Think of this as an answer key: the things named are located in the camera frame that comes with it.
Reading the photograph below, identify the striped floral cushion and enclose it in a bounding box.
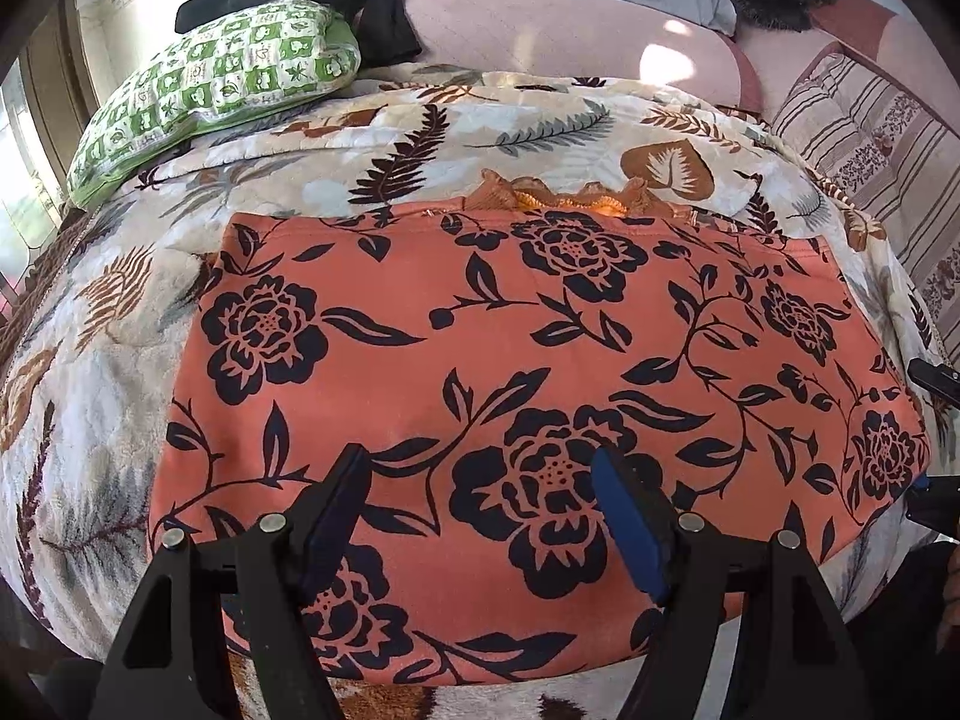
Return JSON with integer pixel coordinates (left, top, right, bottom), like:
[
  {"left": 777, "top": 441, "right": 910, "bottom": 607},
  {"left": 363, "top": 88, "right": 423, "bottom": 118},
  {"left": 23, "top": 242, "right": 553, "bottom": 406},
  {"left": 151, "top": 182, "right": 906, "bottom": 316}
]
[{"left": 773, "top": 52, "right": 958, "bottom": 361}]

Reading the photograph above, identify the green white patterned pillow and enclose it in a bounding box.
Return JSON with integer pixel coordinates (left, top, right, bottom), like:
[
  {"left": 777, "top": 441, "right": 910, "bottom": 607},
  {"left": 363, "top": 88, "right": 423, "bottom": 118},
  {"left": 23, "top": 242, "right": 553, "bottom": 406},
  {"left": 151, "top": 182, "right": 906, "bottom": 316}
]
[{"left": 67, "top": 0, "right": 361, "bottom": 208}]

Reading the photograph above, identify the person's right hand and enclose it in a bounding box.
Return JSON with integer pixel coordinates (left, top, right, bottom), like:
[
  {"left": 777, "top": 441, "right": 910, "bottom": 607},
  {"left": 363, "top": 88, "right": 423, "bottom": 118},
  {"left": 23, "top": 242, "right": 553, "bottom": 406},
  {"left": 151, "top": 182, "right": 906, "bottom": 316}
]
[{"left": 935, "top": 548, "right": 960, "bottom": 652}]

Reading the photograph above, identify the pink sofa back cushion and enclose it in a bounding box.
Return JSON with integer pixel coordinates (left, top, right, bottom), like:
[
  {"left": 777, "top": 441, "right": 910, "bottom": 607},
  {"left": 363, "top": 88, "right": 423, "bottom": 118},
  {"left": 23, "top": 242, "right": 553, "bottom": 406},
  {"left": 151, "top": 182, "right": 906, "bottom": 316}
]
[{"left": 366, "top": 0, "right": 763, "bottom": 114}]

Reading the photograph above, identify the orange black floral blouse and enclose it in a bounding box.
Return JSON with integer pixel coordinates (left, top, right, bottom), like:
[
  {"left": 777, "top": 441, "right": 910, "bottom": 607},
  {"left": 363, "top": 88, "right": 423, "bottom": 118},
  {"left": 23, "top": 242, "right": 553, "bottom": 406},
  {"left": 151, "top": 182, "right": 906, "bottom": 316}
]
[{"left": 151, "top": 185, "right": 932, "bottom": 684}]

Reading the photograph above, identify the stained glass wooden window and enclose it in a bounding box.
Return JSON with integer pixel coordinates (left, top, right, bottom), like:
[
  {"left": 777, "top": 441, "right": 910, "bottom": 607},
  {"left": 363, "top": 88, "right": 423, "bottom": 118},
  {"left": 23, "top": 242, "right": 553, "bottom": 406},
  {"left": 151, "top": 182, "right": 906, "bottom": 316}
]
[{"left": 2, "top": 0, "right": 99, "bottom": 312}]

